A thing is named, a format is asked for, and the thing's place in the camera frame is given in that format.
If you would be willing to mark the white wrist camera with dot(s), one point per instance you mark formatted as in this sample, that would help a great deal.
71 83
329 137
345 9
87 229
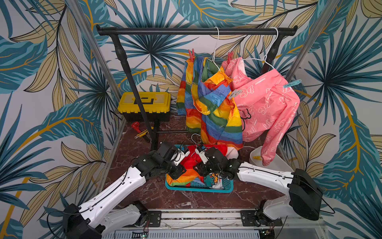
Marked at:
202 155
181 154

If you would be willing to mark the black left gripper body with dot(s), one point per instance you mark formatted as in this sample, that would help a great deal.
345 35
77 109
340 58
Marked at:
175 171

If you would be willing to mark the teal plastic basket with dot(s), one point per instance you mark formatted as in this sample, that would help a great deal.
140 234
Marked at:
203 186

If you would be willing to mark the white wire hanger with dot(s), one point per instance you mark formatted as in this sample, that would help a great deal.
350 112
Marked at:
267 51
216 44

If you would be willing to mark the red clothespin on pink jacket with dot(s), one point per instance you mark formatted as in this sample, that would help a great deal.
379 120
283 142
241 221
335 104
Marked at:
230 56

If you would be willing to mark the light blue wire hanger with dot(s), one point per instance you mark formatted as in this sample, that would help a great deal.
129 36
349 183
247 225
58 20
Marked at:
196 139

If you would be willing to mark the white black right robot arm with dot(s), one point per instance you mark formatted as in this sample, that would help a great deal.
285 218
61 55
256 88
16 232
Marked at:
301 195

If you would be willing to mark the red handled tool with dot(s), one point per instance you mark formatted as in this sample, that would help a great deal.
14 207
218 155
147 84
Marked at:
136 124

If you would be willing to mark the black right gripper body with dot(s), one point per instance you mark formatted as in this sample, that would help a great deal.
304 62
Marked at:
203 170

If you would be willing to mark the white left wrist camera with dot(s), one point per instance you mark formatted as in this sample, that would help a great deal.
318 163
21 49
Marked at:
181 154

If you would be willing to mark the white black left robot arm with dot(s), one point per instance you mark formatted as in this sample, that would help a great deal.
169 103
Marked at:
97 217

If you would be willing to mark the grey clothespin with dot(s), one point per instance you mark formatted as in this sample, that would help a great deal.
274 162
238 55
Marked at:
234 93

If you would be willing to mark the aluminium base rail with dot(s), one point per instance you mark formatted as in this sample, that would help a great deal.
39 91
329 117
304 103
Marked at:
219 224

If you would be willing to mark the yellow handled tool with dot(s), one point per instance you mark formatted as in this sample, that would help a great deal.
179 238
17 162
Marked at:
140 133

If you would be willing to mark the rainbow striped jacket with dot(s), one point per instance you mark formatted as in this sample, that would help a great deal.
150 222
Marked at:
204 98

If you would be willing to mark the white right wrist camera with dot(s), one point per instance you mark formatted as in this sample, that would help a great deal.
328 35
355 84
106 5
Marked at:
202 155

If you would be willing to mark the black clothes rack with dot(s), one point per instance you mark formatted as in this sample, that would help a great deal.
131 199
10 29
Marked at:
161 45

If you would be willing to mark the red rainbow kids jacket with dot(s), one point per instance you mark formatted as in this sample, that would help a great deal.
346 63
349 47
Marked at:
191 170

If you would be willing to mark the white plastic tray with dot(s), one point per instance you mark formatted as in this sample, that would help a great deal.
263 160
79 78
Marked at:
277 164

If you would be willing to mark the yellow black toolbox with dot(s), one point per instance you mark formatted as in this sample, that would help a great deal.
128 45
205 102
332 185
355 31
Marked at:
157 106

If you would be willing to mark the pink hooded jacket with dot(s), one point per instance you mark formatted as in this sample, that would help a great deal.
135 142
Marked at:
265 104

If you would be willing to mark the teal clothespin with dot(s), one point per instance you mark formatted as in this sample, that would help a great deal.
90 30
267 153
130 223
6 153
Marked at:
292 83

